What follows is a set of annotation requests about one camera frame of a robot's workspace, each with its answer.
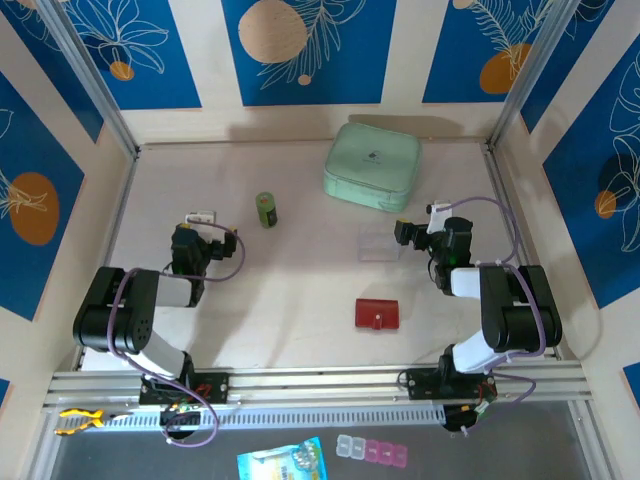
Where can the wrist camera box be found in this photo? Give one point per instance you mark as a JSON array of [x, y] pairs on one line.
[[439, 217], [200, 219]]

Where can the clear plastic box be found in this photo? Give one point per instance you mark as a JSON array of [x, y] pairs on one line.
[[379, 242]]

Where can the red leather card holder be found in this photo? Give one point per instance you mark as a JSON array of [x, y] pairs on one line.
[[377, 314]]

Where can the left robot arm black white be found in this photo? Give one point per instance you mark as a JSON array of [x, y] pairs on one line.
[[130, 310]]

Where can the mint green zip case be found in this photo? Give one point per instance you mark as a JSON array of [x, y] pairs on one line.
[[372, 165]]

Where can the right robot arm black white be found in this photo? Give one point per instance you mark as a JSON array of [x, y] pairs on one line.
[[520, 310]]

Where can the green cylindrical bottle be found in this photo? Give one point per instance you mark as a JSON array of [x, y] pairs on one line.
[[266, 210]]

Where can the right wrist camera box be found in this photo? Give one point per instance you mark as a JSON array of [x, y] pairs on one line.
[[439, 217]]

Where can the aluminium side rail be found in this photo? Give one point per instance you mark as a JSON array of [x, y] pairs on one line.
[[126, 185], [501, 185]]

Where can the aluminium frame rail wide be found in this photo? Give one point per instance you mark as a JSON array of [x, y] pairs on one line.
[[320, 382]]

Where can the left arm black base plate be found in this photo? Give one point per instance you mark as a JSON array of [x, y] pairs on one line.
[[222, 380]]

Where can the small clear pill box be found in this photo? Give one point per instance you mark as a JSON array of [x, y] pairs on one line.
[[358, 447], [344, 446]]

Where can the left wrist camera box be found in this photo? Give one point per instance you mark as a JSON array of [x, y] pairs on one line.
[[200, 219]]

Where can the blue snack packet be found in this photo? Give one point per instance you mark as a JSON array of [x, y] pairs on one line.
[[280, 460]]

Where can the small pink pill box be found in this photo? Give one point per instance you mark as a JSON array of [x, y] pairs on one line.
[[400, 456], [372, 450], [386, 453]]

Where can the aluminium corner post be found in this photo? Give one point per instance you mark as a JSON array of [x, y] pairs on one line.
[[526, 75], [90, 75]]

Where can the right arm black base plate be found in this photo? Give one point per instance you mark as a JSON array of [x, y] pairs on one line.
[[420, 382]]

